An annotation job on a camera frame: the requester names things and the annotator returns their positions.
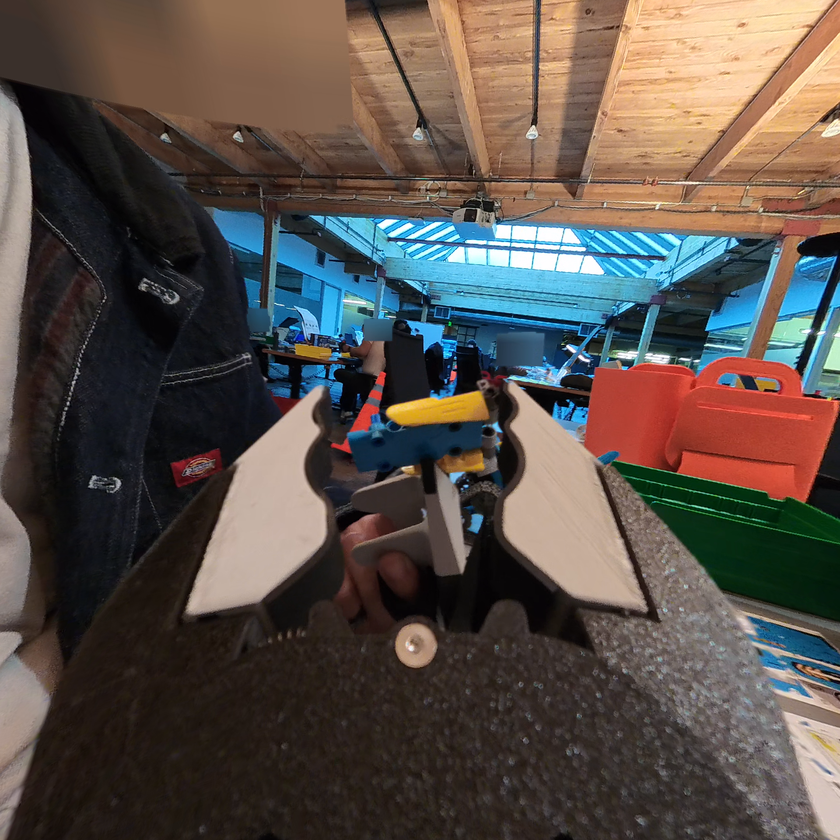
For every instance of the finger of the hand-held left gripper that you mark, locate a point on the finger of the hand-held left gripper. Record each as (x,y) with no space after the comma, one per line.
(447,531)

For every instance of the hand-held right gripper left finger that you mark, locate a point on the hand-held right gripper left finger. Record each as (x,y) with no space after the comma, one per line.
(262,538)

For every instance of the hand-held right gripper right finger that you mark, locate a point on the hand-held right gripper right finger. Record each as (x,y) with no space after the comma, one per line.
(564,512)

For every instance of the yellow blue brick assembly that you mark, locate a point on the yellow blue brick assembly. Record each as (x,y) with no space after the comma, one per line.
(407,443)

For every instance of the person's left hand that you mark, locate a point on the person's left hand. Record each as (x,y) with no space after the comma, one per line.
(387,584)

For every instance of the orange traffic cone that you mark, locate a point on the orange traffic cone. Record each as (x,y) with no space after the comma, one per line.
(364,413)

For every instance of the black chair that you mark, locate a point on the black chair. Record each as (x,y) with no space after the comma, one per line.
(403,367)

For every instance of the wooden table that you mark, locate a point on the wooden table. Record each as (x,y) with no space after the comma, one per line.
(308,358)

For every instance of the green plastic bin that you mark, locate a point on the green plastic bin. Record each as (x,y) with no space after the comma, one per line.
(735,544)

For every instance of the blue sticker sheet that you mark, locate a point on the blue sticker sheet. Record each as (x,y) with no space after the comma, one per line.
(794,649)

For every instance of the white ceiling projector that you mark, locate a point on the white ceiling projector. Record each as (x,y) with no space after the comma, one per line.
(474,215)

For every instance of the white garment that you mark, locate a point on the white garment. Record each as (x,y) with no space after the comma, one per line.
(13,328)

